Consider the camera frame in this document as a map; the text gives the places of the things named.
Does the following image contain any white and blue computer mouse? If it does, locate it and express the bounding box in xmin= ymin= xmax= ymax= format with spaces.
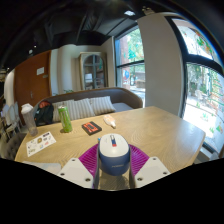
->
xmin=98 ymin=133 xmax=131 ymax=177

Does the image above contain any striped white cushion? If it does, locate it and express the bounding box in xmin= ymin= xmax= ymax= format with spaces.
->
xmin=68 ymin=98 xmax=97 ymax=121
xmin=52 ymin=100 xmax=75 ymax=123
xmin=89 ymin=95 xmax=117 ymax=116

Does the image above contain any clear shaker bottle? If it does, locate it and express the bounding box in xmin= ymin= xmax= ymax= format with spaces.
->
xmin=20 ymin=103 xmax=39 ymax=137

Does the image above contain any grey tufted sofa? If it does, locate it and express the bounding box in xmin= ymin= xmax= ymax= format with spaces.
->
xmin=2 ymin=132 xmax=28 ymax=161

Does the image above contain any brown wooden door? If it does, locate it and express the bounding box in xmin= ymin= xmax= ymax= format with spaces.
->
xmin=13 ymin=50 xmax=53 ymax=124

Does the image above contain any white wrapped packet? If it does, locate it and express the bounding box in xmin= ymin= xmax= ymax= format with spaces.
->
xmin=102 ymin=114 xmax=117 ymax=129

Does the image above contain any brown curved sofa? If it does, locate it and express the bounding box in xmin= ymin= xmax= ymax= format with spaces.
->
xmin=32 ymin=87 xmax=144 ymax=128

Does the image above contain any black and orange backpack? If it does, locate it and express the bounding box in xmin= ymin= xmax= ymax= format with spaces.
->
xmin=33 ymin=100 xmax=55 ymax=127

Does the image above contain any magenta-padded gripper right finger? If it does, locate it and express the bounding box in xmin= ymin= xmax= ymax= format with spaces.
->
xmin=128 ymin=143 xmax=172 ymax=190

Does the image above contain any black box with red print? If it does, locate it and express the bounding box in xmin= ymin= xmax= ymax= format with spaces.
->
xmin=81 ymin=121 xmax=103 ymax=136

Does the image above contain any glass door cabinet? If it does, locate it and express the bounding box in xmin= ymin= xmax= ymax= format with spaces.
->
xmin=78 ymin=51 xmax=108 ymax=92

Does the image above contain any white sticker sheet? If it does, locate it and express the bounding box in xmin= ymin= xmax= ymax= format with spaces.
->
xmin=25 ymin=131 xmax=57 ymax=158

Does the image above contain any green drink can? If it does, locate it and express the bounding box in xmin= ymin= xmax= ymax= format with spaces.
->
xmin=57 ymin=105 xmax=73 ymax=134

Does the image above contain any group of chairs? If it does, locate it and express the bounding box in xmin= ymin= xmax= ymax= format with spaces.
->
xmin=0 ymin=101 xmax=23 ymax=143

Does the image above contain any black-framed window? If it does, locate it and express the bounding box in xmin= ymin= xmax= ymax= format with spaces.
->
xmin=114 ymin=26 xmax=147 ymax=108
xmin=166 ymin=16 xmax=224 ymax=158

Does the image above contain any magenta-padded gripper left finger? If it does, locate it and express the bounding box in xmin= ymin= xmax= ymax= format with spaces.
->
xmin=57 ymin=143 xmax=101 ymax=190

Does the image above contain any ceiling light panel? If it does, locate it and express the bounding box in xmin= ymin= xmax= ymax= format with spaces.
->
xmin=123 ymin=9 xmax=136 ymax=17

